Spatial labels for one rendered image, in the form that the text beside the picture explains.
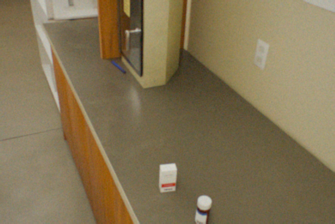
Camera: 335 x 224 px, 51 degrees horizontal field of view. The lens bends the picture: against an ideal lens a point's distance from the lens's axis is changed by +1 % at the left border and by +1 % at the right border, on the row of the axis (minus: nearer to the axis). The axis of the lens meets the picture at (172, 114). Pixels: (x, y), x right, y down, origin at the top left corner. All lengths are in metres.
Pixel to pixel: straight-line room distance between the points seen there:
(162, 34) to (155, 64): 0.14
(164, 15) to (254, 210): 0.87
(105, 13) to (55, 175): 1.26
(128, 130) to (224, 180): 0.43
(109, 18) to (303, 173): 1.17
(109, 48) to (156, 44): 0.41
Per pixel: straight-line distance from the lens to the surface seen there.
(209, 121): 1.45
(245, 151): 1.32
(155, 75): 1.64
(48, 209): 2.41
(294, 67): 1.43
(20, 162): 2.79
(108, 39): 1.90
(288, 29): 1.43
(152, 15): 1.52
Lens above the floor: 1.75
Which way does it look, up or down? 34 degrees down
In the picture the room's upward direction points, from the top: 4 degrees clockwise
